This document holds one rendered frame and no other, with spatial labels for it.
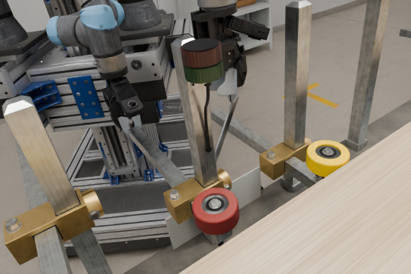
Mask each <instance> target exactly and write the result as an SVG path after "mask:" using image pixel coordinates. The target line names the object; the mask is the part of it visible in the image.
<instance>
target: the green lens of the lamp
mask: <svg viewBox="0 0 411 274"><path fill-rule="evenodd" d="M183 70H184V74H185V79H186V80H187V81H188V82H190V83H196V84H203V83H210V82H213V81H216V80H218V79H220V78H221V77H222V76H223V75H224V68H223V59H222V60H221V62H220V63H219V64H217V65H215V66H213V67H209V68H202V69H192V68H188V67H186V66H184V65H183Z"/></svg>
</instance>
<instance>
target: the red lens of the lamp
mask: <svg viewBox="0 0 411 274"><path fill-rule="evenodd" d="M218 42H219V45H218V46H217V47H215V48H213V49H211V50H207V51H200V52H189V51H185V50H183V49H182V46H183V45H182V46H181V47H180V52H181V57H182V63H183V65H185V66H187V67H194V68H199V67H208V66H211V65H214V64H217V63H219V62H220V61H221V60H222V58H223V56H222V49H221V42H220V41H219V40H218Z"/></svg>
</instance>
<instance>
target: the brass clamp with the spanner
mask: <svg viewBox="0 0 411 274"><path fill-rule="evenodd" d="M217 173H218V180H217V181H216V182H214V183H211V184H210V185H208V186H206V187H203V186H202V185H201V184H200V183H199V182H198V181H197V180H196V179H195V176H194V177H192V178H190V179H189V180H187V181H185V182H183V183H181V184H179V185H177V186H176V187H174V188H172V189H170V190H168V191H166V192H164V193H163V196H164V199H165V203H166V207H167V210H168V212H169V213H170V214H171V216H172V217H173V219H175V221H176V223H177V224H181V223H183V222H184V221H186V220H188V219H189V218H191V217H193V211H192V207H191V202H193V201H194V199H195V197H197V195H198V194H200V193H201V192H202V191H204V190H207V189H209V188H225V189H227V190H229V191H230V190H231V188H232V182H231V179H230V177H229V175H228V174H227V172H226V171H225V170H223V169H221V168H219V169H217ZM171 190H177V191H178V193H180V198H179V199H177V200H174V201H173V200H171V199H170V198H169V195H170V193H169V192H170V191H171Z"/></svg>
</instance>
